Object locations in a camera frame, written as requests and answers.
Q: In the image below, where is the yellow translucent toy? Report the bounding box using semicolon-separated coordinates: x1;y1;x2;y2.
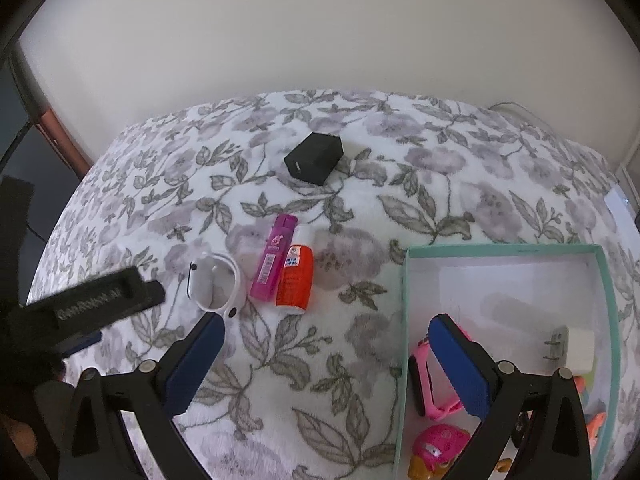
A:
407;454;447;480

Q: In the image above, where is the pink toy watch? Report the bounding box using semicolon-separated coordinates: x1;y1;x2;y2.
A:
409;327;476;421

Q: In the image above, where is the green-rimmed white container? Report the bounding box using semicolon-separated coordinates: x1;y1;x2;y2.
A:
393;243;623;480

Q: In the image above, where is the white power adapter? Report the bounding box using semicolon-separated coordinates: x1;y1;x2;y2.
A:
542;325;596;376

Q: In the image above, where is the orange bottle white cap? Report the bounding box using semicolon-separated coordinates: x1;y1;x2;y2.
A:
275;244;315;316

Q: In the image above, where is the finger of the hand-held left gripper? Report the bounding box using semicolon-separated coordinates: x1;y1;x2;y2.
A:
136;280;167;311
62;331;103;357

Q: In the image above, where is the black cube charger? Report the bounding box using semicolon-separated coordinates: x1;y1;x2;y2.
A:
283;132;346;186

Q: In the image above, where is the white cable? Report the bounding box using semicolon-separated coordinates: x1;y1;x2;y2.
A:
487;101;551;126

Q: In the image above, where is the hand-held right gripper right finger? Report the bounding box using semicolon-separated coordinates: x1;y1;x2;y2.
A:
427;313;593;480

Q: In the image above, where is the purple tube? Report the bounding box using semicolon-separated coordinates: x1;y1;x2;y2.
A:
249;214;297;302

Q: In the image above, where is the floral fleece blanket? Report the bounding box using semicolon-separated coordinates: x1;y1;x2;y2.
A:
27;89;638;480

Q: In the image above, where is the orange plastic toy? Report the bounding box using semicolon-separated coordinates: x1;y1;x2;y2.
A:
572;377;608;453

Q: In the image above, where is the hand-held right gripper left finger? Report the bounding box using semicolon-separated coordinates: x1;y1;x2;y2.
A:
57;312;226;480

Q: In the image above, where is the white smartwatch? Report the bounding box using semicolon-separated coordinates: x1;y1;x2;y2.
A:
187;252;247;320

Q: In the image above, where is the brown door frame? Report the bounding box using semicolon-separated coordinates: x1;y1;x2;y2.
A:
40;107;91;176

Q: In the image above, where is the pink round toy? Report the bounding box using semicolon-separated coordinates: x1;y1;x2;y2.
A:
411;424;471;472

